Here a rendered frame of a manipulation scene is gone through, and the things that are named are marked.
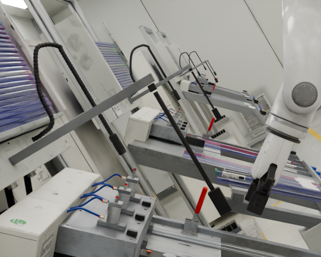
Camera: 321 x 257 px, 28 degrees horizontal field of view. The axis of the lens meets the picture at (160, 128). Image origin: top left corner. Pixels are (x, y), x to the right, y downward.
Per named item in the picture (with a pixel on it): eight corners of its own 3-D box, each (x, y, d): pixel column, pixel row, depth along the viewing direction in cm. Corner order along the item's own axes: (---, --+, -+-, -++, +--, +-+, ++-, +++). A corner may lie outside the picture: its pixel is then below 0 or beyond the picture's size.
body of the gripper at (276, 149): (266, 120, 135) (245, 169, 136) (269, 125, 125) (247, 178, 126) (299, 134, 135) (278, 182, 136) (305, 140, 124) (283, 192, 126)
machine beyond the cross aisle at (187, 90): (295, 162, 645) (199, -1, 635) (306, 178, 564) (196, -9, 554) (179, 228, 663) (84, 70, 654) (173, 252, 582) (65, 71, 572)
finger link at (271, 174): (271, 156, 130) (260, 180, 131) (273, 164, 122) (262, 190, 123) (276, 158, 129) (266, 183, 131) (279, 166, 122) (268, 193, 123)
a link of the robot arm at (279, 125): (268, 110, 134) (262, 124, 135) (271, 114, 125) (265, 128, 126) (305, 126, 134) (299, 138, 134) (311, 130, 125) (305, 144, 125)
